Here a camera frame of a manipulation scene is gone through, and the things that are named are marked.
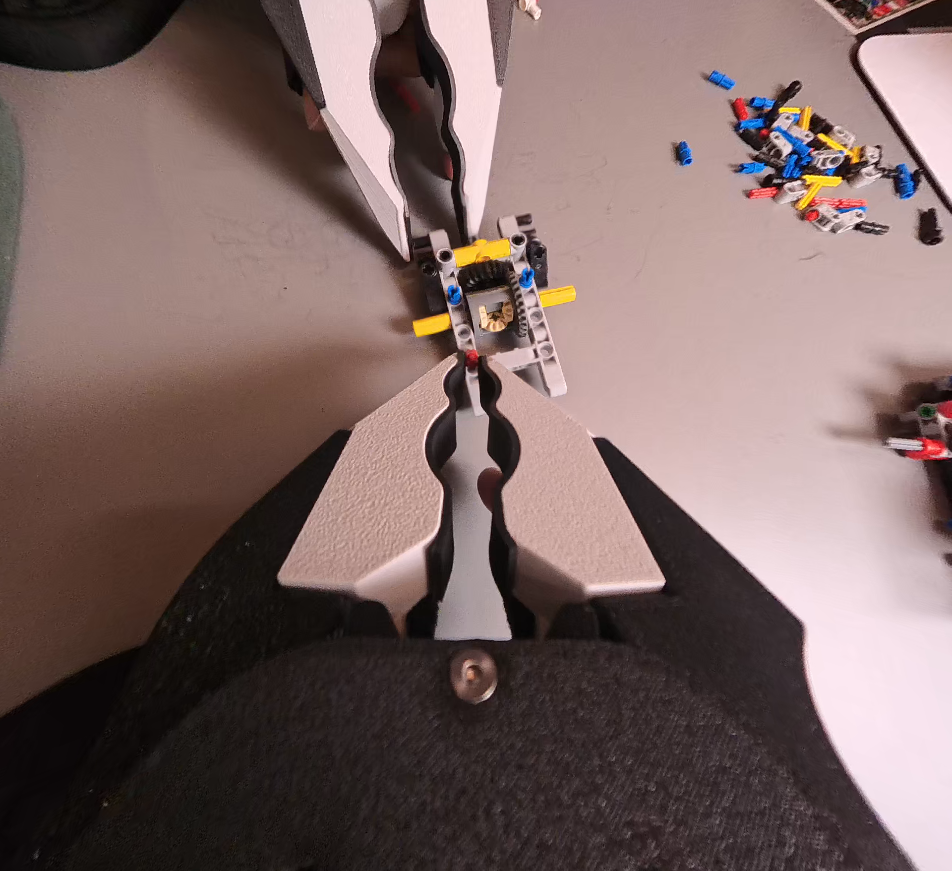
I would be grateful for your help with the person's right hand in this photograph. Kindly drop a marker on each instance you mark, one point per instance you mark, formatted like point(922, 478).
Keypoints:
point(489, 490)

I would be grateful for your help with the grey lego frame assembly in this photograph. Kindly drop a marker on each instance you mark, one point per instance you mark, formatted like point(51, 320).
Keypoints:
point(547, 365)

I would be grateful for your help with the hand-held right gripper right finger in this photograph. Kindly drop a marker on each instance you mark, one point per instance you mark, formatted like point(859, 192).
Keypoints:
point(587, 514)

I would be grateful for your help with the person's left hand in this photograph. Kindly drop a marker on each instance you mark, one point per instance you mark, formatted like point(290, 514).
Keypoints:
point(401, 56)

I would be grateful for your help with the pile of mixed lego pieces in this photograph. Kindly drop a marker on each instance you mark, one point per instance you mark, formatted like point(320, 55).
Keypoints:
point(811, 157)

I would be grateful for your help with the person's green sweatshirt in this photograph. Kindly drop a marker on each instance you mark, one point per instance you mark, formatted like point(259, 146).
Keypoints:
point(9, 216)

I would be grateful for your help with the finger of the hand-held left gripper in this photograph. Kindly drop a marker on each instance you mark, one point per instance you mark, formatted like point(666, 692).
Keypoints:
point(335, 45)
point(468, 45)

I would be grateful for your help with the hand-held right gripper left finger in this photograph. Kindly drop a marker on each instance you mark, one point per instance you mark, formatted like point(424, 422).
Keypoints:
point(357, 514)

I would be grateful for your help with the lego car chassis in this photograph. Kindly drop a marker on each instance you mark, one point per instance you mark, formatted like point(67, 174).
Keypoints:
point(930, 447)

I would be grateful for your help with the yellow lego connector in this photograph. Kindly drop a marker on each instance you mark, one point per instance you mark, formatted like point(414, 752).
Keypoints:
point(558, 296)
point(431, 326)

